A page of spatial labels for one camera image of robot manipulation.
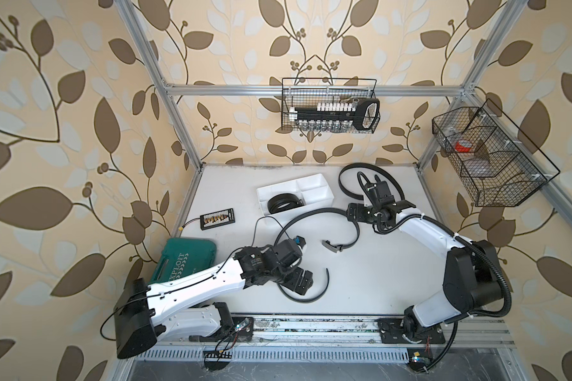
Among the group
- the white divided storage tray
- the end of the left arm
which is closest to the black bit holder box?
the white divided storage tray

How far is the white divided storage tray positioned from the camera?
102 cm

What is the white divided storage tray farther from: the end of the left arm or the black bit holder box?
the end of the left arm
